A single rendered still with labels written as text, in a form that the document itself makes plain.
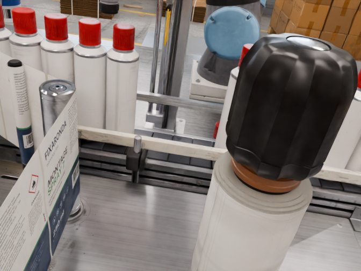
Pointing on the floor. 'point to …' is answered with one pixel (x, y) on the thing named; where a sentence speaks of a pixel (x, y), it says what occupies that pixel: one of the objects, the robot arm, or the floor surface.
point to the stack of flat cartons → (83, 8)
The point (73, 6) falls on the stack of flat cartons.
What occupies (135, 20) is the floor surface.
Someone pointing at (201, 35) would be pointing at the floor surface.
